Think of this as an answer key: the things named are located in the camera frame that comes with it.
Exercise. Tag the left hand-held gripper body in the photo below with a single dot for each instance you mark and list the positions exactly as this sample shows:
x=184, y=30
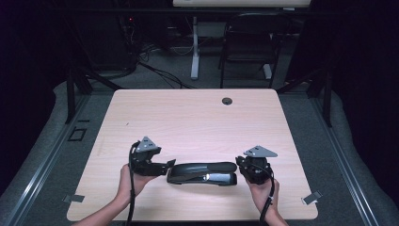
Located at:
x=144, y=160

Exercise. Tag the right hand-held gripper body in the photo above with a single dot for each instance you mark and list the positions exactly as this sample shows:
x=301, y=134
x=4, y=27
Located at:
x=258, y=168

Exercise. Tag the black stapler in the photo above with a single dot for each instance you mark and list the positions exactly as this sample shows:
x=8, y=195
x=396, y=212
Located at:
x=200, y=172

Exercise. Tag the person's right hand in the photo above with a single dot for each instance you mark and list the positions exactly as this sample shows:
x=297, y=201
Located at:
x=262, y=193

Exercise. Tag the person's left hand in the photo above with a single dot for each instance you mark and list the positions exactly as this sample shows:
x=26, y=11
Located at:
x=135, y=183

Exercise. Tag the grey tape piece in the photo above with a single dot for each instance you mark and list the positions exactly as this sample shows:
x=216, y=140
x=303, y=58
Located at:
x=74, y=198
x=312, y=197

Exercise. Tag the black table grommet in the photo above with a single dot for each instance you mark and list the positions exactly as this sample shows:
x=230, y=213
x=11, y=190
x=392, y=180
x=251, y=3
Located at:
x=227, y=101

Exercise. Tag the black tape strip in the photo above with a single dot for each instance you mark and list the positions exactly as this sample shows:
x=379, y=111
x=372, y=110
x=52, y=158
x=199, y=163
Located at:
x=83, y=121

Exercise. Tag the black tape square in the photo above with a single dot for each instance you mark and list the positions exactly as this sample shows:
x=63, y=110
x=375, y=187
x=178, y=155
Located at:
x=69, y=137

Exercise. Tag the black metal stand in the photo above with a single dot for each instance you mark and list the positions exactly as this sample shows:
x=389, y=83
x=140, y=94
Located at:
x=71, y=94
x=327, y=100

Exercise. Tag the black folding chair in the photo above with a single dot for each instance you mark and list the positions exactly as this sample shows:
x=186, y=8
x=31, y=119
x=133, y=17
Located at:
x=247, y=40

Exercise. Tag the black equipment cabinet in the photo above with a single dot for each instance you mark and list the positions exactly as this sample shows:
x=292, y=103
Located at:
x=103, y=40

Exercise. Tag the white desk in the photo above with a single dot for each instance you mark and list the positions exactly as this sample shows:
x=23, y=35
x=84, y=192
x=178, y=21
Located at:
x=241, y=2

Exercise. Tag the grey metal floor rail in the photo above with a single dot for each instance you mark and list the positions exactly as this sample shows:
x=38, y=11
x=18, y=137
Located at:
x=342, y=157
x=47, y=163

